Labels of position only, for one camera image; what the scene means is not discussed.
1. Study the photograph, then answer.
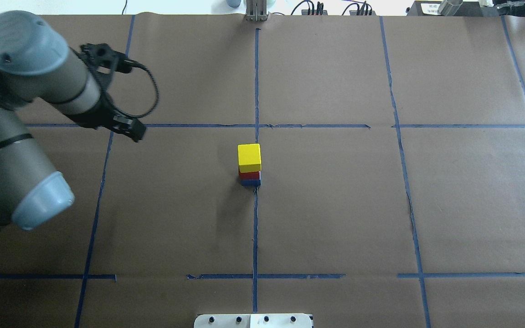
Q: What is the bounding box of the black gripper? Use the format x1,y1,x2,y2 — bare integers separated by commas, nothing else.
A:
69,92,147,143

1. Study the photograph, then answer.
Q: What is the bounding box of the yellow wooden block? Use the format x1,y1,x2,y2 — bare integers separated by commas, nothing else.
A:
237,143,262,174

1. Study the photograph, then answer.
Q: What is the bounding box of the blue wooden block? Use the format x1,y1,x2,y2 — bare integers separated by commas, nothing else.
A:
240,179,261,187

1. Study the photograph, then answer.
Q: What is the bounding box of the red wooden block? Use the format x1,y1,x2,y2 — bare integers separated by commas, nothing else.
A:
239,171,261,180

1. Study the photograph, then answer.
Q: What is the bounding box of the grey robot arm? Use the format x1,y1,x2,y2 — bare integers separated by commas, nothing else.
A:
0,10,160,232

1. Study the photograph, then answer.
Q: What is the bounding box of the black power strip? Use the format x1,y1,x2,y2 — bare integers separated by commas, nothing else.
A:
346,1,375,16
297,0,329,16

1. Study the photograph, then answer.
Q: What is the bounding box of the aluminium frame post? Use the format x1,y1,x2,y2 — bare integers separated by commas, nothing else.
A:
243,0,268,21

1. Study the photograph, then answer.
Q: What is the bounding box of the white pedestal column base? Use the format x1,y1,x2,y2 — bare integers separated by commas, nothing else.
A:
193,313,314,328

